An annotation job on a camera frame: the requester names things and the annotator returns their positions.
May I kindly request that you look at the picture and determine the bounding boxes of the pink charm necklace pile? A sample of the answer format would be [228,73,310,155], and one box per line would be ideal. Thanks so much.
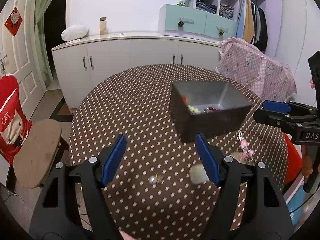
[229,130,256,165]

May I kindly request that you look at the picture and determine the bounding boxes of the dark metal tin box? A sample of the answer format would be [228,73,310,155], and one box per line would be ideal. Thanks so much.
[169,80,252,143]

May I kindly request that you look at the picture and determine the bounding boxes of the white jade pendant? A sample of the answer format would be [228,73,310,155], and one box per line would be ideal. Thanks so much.
[189,164,209,185]

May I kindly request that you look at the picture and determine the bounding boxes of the right hand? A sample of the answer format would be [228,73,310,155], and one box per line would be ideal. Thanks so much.
[301,145,313,178]

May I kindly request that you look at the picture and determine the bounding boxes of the pink patterned draped cloth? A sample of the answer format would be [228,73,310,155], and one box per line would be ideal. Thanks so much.
[215,37,297,102]

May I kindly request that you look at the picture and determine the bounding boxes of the red orange chair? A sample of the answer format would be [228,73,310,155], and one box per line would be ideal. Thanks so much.
[283,133,302,185]

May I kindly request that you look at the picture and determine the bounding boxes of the round wooden stool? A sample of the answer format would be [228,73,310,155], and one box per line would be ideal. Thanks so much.
[13,119,61,189]

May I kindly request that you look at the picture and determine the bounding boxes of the hanging clothes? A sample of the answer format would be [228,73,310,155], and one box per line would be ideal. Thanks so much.
[235,0,268,53]

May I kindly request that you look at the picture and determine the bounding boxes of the red cat chair cover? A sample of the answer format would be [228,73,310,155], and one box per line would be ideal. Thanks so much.
[0,74,32,165]

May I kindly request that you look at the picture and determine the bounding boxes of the brown polka dot tablecloth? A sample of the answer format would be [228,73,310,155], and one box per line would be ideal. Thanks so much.
[68,63,290,239]

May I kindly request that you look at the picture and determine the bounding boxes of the teal drawer unit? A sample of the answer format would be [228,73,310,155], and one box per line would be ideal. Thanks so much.
[158,4,236,42]

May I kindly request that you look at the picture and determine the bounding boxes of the white low cabinet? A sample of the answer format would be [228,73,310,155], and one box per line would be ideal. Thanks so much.
[52,33,220,111]

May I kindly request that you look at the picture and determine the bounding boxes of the white door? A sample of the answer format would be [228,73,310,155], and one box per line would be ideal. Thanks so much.
[1,0,46,120]

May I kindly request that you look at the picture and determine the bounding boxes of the beige jar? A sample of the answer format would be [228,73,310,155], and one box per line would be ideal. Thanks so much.
[99,17,107,35]

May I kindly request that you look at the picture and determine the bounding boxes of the white plastic bag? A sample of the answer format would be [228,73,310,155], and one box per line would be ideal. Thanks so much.
[61,25,89,42]

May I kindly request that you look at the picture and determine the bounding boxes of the red diamond door decoration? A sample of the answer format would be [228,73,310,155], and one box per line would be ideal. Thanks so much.
[4,7,23,37]

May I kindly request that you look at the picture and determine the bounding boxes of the green curtain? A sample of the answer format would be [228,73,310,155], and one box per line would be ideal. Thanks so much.
[34,0,53,87]

